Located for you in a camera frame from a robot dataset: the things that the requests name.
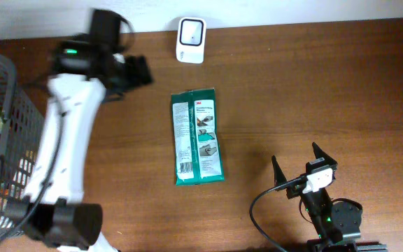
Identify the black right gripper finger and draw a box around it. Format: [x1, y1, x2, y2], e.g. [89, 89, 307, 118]
[312, 142, 337, 165]
[271, 155, 288, 188]

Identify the green 3M gloves package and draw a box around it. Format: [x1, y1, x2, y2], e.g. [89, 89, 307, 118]
[171, 88, 225, 186]

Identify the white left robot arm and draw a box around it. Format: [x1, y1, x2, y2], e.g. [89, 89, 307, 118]
[5, 9, 153, 251]

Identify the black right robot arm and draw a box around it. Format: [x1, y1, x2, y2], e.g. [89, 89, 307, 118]
[271, 143, 388, 252]

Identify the white barcode scanner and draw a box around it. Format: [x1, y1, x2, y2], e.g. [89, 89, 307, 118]
[176, 17, 207, 64]

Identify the dark grey plastic basket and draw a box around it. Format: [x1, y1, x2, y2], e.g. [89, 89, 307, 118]
[0, 55, 44, 237]

